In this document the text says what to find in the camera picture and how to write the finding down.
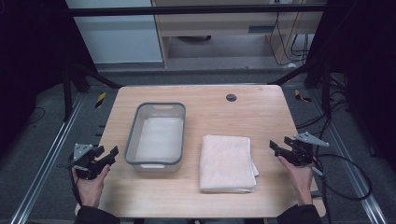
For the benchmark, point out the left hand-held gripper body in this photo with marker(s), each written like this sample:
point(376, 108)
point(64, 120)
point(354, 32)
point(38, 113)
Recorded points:
point(84, 163)

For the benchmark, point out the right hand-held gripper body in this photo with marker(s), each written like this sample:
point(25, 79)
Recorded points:
point(300, 155)

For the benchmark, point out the grey-rimmed translucent plastic basin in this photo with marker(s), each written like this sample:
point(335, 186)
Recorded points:
point(158, 140)

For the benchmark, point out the pale pink towel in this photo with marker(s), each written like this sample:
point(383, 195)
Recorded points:
point(225, 163)

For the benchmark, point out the person's right hand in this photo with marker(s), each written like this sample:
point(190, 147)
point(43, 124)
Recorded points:
point(301, 182)

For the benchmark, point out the person's left hand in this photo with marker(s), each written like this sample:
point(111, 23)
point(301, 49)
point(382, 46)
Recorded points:
point(91, 190)

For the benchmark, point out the yellow black striped tape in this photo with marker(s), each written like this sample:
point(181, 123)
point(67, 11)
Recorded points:
point(301, 96)
point(100, 100)

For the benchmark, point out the black metal stand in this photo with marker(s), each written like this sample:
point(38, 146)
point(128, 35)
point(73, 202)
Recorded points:
point(67, 93)
point(325, 90)

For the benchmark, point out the dark curtain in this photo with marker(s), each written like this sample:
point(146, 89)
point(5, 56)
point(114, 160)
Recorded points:
point(31, 62)
point(367, 77)

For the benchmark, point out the white cabinet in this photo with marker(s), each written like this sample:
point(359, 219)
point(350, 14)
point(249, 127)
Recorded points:
point(118, 37)

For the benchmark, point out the light wooden desk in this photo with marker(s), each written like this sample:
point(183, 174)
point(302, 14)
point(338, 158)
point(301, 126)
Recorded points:
point(218, 23)

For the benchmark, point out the aluminium floor rail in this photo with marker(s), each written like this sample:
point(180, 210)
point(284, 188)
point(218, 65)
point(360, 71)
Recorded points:
point(351, 168)
point(46, 158)

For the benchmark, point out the black horizontal frame bar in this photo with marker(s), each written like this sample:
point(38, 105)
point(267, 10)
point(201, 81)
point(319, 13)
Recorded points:
point(186, 10)

